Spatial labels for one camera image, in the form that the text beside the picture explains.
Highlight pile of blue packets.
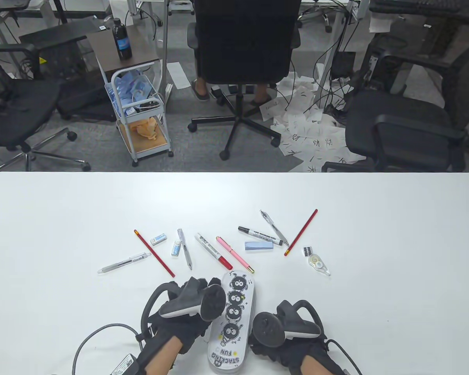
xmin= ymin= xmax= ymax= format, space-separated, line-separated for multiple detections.
xmin=106 ymin=71 xmax=159 ymax=116

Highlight black side table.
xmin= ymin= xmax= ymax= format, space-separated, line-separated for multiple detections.
xmin=19 ymin=18 xmax=116 ymax=121

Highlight black mesh chair chrome base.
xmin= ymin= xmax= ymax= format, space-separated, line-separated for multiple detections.
xmin=0 ymin=43 xmax=91 ymax=172

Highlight black computer tower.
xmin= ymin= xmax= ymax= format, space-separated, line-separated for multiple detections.
xmin=362 ymin=33 xmax=413 ymax=94

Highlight person's left hand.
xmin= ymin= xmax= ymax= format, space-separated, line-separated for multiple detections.
xmin=148 ymin=277 xmax=219 ymax=354

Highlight orange cloth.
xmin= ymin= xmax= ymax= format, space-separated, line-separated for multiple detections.
xmin=130 ymin=118 xmax=159 ymax=141

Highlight pile of white papers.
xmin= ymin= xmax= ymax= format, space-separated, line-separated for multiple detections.
xmin=260 ymin=71 xmax=367 ymax=173

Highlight red pencil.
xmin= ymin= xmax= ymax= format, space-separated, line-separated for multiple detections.
xmin=284 ymin=209 xmax=318 ymax=257
xmin=134 ymin=230 xmax=175 ymax=278

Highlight black mesh chair black armrests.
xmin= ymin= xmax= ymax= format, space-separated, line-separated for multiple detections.
xmin=321 ymin=35 xmax=469 ymax=172

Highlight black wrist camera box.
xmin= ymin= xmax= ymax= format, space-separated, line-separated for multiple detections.
xmin=109 ymin=354 xmax=141 ymax=375

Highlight white cartoon-print pencil case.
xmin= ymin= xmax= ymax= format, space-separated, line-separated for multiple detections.
xmin=206 ymin=270 xmax=256 ymax=370

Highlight white paper sheet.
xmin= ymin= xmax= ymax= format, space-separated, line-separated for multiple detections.
xmin=167 ymin=62 xmax=191 ymax=89

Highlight white rolling cart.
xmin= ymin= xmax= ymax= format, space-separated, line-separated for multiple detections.
xmin=105 ymin=66 xmax=174 ymax=168

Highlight person's right hand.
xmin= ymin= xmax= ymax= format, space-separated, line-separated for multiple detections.
xmin=248 ymin=336 xmax=339 ymax=370

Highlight black office chair solid back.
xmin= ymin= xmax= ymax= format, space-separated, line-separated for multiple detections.
xmin=187 ymin=0 xmax=302 ymax=161

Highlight dark bottle blue label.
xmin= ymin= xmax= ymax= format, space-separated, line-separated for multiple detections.
xmin=112 ymin=18 xmax=133 ymax=61

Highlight clear correction tape dispenser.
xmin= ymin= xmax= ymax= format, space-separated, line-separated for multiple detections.
xmin=308 ymin=254 xmax=331 ymax=277

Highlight grey cable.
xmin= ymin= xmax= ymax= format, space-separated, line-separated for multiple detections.
xmin=72 ymin=323 xmax=141 ymax=375

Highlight black desk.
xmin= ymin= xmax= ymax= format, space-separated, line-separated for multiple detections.
xmin=369 ymin=0 xmax=469 ymax=30

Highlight black cable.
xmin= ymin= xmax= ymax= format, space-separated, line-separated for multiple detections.
xmin=324 ymin=339 xmax=364 ymax=375

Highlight pink pen gold trim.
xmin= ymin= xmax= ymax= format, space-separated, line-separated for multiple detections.
xmin=216 ymin=236 xmax=255 ymax=273

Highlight clear gel pen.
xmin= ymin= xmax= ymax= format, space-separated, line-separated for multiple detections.
xmin=260 ymin=210 xmax=289 ymax=247
xmin=177 ymin=229 xmax=193 ymax=270
xmin=98 ymin=253 xmax=152 ymax=274

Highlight black adapter box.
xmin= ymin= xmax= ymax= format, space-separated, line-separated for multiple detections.
xmin=331 ymin=51 xmax=356 ymax=78

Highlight black grey tracking controller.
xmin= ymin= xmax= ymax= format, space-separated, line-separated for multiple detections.
xmin=252 ymin=300 xmax=323 ymax=348
xmin=141 ymin=279 xmax=227 ymax=341

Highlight brown side table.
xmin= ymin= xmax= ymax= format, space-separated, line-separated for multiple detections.
xmin=87 ymin=24 xmax=161 ymax=79

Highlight person's left forearm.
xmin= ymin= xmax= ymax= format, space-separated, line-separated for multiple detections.
xmin=137 ymin=335 xmax=183 ymax=375

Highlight person's right forearm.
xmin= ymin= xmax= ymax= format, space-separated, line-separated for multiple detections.
xmin=299 ymin=354 xmax=346 ymax=375

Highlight white marker black cap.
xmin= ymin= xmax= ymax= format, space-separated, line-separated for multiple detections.
xmin=238 ymin=226 xmax=284 ymax=246

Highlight black keyboard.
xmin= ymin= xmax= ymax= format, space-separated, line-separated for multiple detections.
xmin=391 ymin=0 xmax=464 ymax=11

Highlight white marker red cap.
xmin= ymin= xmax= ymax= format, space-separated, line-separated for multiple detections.
xmin=195 ymin=233 xmax=222 ymax=271

